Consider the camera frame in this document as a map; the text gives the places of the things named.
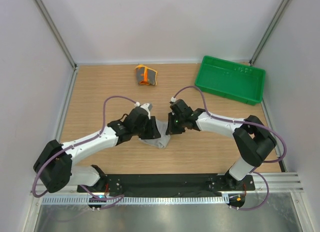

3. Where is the white slotted cable duct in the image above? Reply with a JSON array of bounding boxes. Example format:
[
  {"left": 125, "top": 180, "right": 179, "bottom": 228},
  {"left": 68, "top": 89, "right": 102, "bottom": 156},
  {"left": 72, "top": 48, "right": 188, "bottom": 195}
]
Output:
[{"left": 42, "top": 194, "right": 229, "bottom": 205}]

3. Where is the aluminium frame post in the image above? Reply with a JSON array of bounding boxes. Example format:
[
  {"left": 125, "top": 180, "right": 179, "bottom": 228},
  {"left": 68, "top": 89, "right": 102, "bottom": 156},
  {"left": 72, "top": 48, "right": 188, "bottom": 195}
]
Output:
[
  {"left": 33, "top": 0, "right": 77, "bottom": 70},
  {"left": 249, "top": 0, "right": 292, "bottom": 66}
]

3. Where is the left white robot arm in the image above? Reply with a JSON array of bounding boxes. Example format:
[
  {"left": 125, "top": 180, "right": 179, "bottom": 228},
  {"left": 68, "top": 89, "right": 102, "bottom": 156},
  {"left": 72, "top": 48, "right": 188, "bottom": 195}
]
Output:
[{"left": 33, "top": 103, "right": 161, "bottom": 193}]

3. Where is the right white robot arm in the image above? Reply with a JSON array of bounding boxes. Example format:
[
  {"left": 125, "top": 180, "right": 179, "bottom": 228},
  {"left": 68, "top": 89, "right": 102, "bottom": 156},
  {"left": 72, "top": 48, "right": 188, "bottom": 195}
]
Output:
[{"left": 165, "top": 98, "right": 277, "bottom": 190}]

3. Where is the green plastic tray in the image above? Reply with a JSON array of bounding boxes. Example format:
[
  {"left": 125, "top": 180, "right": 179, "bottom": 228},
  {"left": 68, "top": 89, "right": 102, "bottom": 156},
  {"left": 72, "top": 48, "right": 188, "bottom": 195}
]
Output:
[{"left": 194, "top": 56, "right": 266, "bottom": 105}]

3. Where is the left aluminium frame post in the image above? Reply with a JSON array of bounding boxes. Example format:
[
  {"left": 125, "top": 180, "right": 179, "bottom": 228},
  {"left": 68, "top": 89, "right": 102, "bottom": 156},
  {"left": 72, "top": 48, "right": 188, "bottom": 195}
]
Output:
[{"left": 33, "top": 0, "right": 77, "bottom": 70}]

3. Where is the right aluminium frame post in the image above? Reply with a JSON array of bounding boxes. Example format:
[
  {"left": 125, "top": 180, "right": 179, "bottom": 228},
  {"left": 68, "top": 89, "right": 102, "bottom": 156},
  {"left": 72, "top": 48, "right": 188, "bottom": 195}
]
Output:
[{"left": 249, "top": 0, "right": 292, "bottom": 66}]

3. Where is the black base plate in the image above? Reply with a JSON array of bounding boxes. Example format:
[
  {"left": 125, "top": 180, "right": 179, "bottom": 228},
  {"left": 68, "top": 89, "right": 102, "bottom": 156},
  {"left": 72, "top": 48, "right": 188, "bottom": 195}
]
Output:
[{"left": 86, "top": 173, "right": 255, "bottom": 198}]

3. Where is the grey orange towel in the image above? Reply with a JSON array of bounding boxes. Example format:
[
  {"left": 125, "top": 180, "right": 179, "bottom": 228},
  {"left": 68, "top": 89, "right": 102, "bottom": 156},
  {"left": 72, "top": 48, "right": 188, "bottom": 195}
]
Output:
[{"left": 134, "top": 64, "right": 158, "bottom": 86}]

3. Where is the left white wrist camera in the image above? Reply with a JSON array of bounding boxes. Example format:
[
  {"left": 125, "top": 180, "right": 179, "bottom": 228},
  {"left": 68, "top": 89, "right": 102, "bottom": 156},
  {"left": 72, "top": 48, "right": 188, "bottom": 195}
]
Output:
[{"left": 134, "top": 102, "right": 153, "bottom": 118}]

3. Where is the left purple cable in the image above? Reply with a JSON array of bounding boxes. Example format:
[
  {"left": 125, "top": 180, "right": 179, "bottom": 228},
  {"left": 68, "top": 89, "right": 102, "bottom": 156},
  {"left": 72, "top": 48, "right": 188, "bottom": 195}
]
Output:
[{"left": 32, "top": 95, "right": 141, "bottom": 210}]

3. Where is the grey panda towel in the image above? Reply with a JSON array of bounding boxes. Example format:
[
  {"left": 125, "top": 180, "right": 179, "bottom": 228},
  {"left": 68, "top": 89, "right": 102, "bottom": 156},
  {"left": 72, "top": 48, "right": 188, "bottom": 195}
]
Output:
[{"left": 138, "top": 119, "right": 171, "bottom": 149}]

